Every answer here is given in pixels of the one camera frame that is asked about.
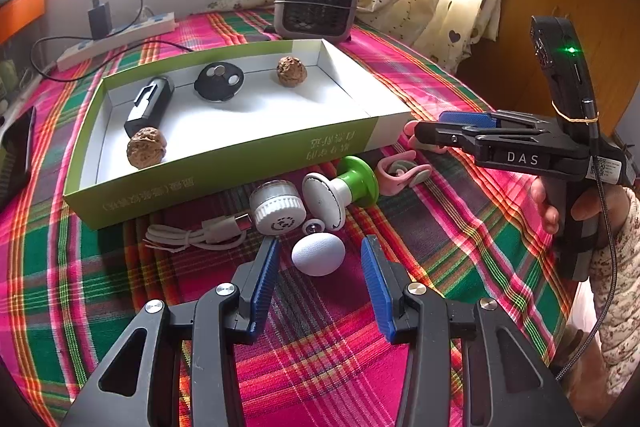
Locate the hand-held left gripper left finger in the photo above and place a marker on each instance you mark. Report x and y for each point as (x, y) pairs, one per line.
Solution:
(265, 282)

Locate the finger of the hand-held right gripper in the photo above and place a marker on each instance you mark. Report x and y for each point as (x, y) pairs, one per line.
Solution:
(440, 134)
(467, 119)

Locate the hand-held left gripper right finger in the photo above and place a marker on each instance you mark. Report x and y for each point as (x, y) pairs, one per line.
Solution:
(377, 287)

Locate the pink clip with green pads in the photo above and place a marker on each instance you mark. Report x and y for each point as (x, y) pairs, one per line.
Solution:
(395, 179)
(410, 141)

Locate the white egg-shaped gadget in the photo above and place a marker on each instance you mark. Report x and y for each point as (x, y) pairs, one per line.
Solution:
(317, 254)

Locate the white ribbed round jar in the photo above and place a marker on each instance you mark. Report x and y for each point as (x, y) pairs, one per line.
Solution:
(277, 212)

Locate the green white handheld massager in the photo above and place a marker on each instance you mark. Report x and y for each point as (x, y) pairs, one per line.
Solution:
(325, 199)

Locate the green white cardboard box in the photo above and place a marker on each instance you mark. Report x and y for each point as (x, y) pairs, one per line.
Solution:
(225, 162)

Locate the brown walnut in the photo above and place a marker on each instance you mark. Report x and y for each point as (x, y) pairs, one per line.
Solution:
(145, 148)
(292, 71)

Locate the black white round gadget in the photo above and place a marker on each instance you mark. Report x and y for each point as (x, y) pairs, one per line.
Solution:
(215, 87)

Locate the black bike light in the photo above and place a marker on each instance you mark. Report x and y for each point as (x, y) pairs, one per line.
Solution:
(147, 107)

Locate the person's right forearm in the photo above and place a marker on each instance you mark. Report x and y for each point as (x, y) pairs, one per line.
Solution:
(622, 297)

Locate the person's right hand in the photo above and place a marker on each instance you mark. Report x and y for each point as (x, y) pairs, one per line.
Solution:
(545, 202)

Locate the plaid blanket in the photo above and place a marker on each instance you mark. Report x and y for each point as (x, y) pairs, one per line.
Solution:
(450, 227)

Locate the black smartphone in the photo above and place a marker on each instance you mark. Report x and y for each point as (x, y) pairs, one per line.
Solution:
(17, 157)

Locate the white power strip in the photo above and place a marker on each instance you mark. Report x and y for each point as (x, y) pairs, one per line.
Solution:
(125, 34)

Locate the black charger adapter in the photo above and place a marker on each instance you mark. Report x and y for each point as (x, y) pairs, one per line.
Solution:
(99, 22)

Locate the orange shelf tray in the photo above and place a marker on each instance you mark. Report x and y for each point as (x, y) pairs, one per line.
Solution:
(22, 12)

